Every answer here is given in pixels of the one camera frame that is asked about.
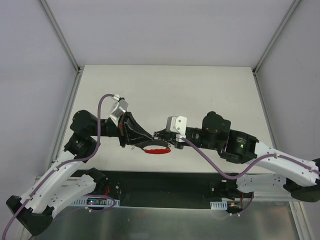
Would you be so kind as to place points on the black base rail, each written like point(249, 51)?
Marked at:
point(178, 190)

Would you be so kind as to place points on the right aluminium frame post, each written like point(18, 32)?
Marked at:
point(277, 34)

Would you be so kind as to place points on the left aluminium frame post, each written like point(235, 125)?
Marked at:
point(59, 35)

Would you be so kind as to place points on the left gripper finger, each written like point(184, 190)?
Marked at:
point(136, 140)
point(132, 129)

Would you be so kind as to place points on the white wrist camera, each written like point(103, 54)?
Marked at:
point(176, 124)
point(118, 108)

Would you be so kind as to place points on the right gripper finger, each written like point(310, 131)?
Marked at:
point(163, 134)
point(166, 144)

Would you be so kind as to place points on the right cable duct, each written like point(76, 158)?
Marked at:
point(226, 205)

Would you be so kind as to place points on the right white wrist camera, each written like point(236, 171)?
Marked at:
point(176, 124)

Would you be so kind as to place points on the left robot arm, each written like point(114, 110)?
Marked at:
point(38, 207)

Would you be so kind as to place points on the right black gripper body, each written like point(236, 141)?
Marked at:
point(178, 144)

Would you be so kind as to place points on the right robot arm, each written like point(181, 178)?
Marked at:
point(268, 169)

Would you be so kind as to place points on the red keyring tag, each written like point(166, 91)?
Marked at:
point(159, 151)

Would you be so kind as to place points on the cable duct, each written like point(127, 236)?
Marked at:
point(98, 202)
point(226, 205)

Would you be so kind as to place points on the left cable duct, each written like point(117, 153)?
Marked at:
point(98, 202)

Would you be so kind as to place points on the aluminium frame post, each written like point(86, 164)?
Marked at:
point(277, 34)
point(59, 35)

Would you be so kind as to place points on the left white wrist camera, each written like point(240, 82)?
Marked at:
point(118, 108)

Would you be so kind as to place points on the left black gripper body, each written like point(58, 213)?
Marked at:
point(123, 130)

